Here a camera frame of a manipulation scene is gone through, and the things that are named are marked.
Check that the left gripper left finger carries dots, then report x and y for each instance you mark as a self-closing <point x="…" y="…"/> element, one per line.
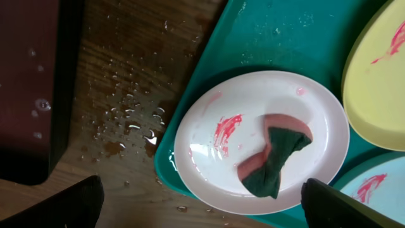
<point x="77" y="206"/>

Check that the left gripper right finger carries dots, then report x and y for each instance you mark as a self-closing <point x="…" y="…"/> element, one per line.
<point x="324" y="206"/>

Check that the light blue plastic plate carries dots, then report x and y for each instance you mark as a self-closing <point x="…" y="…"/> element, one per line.
<point x="378" y="183"/>

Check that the white plastic plate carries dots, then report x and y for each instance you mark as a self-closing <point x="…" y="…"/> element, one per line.
<point x="224" y="127"/>

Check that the yellow-green plastic plate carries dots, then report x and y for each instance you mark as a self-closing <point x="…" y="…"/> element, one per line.
<point x="373" y="79"/>

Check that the dark red black-rimmed tray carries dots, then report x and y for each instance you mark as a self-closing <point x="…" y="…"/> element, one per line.
<point x="39" y="52"/>

